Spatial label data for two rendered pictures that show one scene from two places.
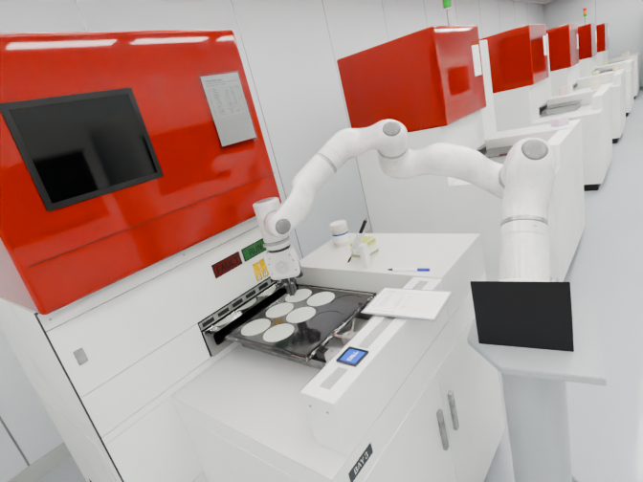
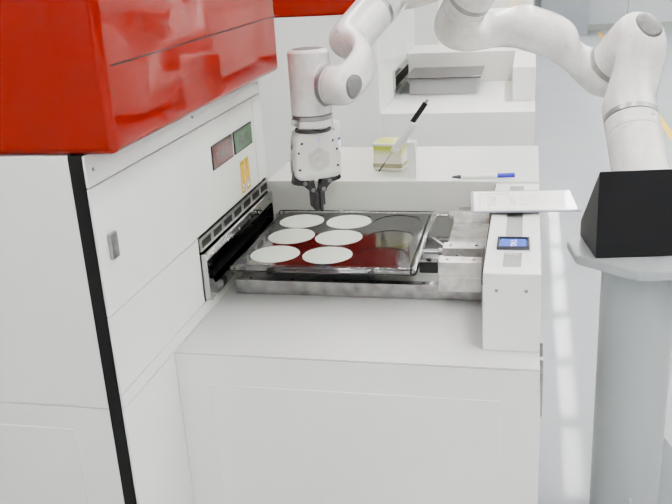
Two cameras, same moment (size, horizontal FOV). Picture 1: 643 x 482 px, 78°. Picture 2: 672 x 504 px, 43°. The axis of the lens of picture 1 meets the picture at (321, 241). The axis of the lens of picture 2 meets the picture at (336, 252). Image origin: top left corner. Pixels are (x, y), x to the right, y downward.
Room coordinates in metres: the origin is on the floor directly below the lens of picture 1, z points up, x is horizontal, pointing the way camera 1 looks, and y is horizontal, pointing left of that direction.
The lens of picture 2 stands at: (-0.28, 0.97, 1.47)
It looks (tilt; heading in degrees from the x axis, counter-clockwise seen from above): 20 degrees down; 330
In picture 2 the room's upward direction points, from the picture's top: 3 degrees counter-clockwise
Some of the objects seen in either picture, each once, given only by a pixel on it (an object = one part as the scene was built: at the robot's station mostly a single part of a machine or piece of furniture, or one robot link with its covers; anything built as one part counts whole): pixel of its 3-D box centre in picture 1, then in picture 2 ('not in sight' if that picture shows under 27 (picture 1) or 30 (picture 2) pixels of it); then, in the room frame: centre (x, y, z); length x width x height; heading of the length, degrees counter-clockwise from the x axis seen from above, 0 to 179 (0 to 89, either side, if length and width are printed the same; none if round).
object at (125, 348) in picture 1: (202, 303); (199, 208); (1.20, 0.42, 1.02); 0.81 x 0.03 x 0.40; 137
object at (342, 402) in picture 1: (387, 349); (514, 256); (0.89, -0.09, 0.89); 0.55 x 0.09 x 0.14; 137
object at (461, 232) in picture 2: not in sight; (466, 252); (1.02, -0.08, 0.87); 0.36 x 0.08 x 0.03; 137
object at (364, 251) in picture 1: (359, 249); (404, 148); (1.29, -0.12, 1.03); 0.06 x 0.04 x 0.13; 47
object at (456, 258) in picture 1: (384, 268); (409, 190); (1.40, -0.21, 0.89); 0.62 x 0.35 x 0.14; 47
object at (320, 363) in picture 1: (295, 356); (357, 288); (1.06, 0.16, 0.84); 0.50 x 0.02 x 0.03; 47
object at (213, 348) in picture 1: (255, 310); (241, 240); (1.32, 0.29, 0.89); 0.44 x 0.02 x 0.10; 137
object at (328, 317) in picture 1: (300, 315); (338, 238); (1.19, 0.13, 0.90); 0.34 x 0.34 x 0.01; 47
